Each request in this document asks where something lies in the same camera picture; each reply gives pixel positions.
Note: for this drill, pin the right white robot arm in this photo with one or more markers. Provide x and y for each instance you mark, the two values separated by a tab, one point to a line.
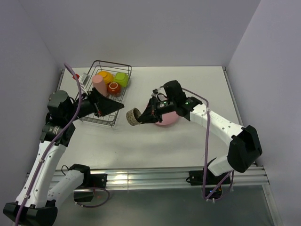
243	142

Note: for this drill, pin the white square bowl green outside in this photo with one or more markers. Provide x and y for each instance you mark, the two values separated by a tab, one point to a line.
121	78

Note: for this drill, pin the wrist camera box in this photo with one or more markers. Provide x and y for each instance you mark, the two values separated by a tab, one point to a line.
83	78
157	94

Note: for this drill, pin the aluminium frame rail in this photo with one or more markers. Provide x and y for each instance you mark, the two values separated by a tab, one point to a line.
171	178

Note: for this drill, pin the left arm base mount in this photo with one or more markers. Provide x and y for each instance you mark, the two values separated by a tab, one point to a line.
82	194

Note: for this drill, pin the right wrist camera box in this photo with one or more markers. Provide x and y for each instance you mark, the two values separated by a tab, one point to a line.
157	94

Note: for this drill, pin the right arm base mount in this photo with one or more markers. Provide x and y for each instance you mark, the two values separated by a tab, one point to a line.
195	178

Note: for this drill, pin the dark brown ceramic mug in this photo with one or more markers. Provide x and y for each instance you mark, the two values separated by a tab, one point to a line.
114	88

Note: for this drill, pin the small grey speckled bowl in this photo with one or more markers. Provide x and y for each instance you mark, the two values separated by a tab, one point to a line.
132	117

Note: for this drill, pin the black wire dish rack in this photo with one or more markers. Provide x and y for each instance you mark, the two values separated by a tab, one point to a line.
113	68

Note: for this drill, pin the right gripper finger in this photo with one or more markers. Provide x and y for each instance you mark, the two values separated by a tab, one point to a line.
151	120
148	112

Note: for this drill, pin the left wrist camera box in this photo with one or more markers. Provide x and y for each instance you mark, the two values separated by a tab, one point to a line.
83	78

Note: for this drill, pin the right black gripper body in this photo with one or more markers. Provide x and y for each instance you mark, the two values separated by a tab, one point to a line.
159	108

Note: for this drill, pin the yellow ribbed bowl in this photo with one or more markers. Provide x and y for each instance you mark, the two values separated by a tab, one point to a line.
107	76

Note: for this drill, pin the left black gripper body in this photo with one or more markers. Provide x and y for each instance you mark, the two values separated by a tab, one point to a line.
87	106

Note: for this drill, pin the pink round plate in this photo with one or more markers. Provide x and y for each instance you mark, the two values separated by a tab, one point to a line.
164	124

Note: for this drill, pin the pink plastic cup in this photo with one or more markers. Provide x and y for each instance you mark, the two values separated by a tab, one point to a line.
100	85

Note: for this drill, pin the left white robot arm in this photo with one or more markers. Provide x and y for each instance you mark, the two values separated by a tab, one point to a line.
38	203

